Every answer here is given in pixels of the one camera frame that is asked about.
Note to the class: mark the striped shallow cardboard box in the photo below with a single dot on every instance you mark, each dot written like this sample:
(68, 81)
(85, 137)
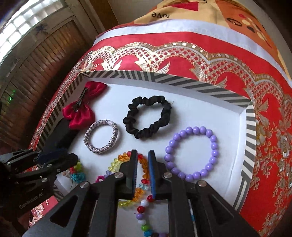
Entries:
(228, 127)

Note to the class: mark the black scrunchie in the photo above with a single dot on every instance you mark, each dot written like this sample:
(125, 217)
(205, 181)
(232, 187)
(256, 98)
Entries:
(130, 114)

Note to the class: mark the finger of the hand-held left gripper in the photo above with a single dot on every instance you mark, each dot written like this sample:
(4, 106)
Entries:
(45, 175)
(60, 139)

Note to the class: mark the printed orange blanket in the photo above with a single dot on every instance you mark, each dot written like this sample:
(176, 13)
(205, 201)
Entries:
(228, 13)

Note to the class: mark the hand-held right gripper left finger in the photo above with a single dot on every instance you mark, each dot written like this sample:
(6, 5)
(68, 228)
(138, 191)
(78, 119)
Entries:
(135, 175)

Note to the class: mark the red satin bow hair clip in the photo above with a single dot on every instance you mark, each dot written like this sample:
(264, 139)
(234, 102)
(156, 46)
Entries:
(91, 87)

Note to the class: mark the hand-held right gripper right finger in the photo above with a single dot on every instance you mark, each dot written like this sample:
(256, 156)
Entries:
(152, 177)

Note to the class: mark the brown wooden slatted door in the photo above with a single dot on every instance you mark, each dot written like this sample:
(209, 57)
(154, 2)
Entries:
(45, 68)

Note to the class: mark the glass block window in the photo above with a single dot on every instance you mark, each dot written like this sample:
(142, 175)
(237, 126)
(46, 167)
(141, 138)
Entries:
(22, 22)

